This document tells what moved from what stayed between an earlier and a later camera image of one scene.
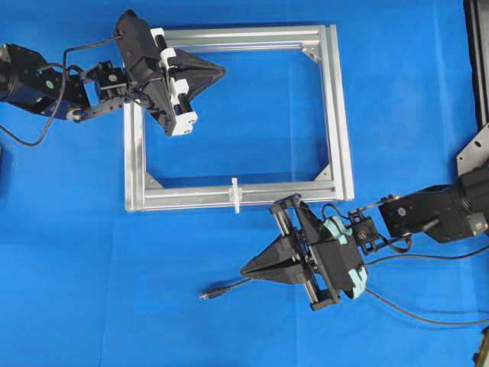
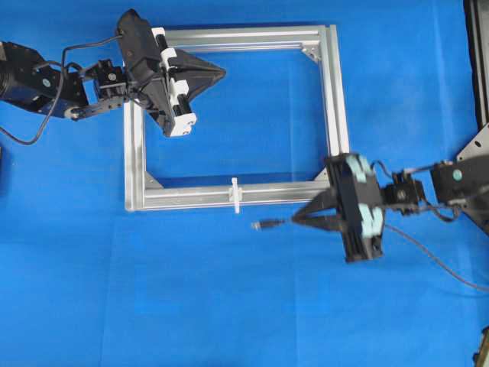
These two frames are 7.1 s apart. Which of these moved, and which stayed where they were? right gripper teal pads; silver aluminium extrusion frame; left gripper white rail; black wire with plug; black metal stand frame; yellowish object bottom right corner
Moved: black wire with plug; right gripper teal pads
Stayed: black metal stand frame; yellowish object bottom right corner; silver aluminium extrusion frame; left gripper white rail
